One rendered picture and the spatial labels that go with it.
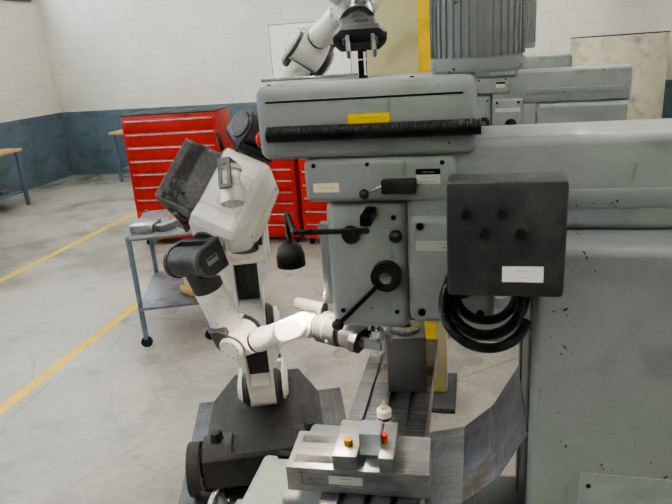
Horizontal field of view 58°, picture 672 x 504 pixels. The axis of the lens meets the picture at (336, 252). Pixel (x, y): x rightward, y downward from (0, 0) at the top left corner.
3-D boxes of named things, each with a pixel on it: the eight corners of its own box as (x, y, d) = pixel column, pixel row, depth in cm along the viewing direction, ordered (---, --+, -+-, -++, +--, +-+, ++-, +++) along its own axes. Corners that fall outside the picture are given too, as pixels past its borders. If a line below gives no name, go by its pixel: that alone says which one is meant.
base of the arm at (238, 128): (217, 143, 183) (237, 152, 176) (233, 103, 182) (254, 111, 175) (254, 158, 195) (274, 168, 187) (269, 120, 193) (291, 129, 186)
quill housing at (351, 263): (332, 329, 148) (322, 201, 138) (348, 296, 167) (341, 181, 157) (410, 331, 143) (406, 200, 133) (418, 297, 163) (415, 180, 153)
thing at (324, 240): (323, 303, 155) (317, 225, 149) (327, 297, 159) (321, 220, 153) (338, 304, 155) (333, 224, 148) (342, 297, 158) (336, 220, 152)
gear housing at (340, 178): (305, 203, 137) (301, 159, 134) (329, 180, 159) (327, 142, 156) (456, 201, 129) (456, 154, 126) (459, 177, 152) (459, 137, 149)
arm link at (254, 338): (281, 351, 174) (238, 366, 185) (296, 329, 182) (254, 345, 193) (259, 323, 171) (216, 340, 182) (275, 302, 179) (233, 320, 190)
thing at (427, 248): (409, 324, 141) (405, 215, 133) (418, 285, 163) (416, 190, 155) (493, 326, 136) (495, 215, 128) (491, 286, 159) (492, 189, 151)
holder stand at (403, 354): (388, 392, 190) (385, 334, 184) (388, 358, 211) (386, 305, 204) (427, 392, 189) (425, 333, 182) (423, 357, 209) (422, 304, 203)
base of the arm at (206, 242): (179, 288, 181) (156, 263, 174) (200, 256, 188) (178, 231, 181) (215, 289, 172) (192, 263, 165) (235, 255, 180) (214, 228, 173)
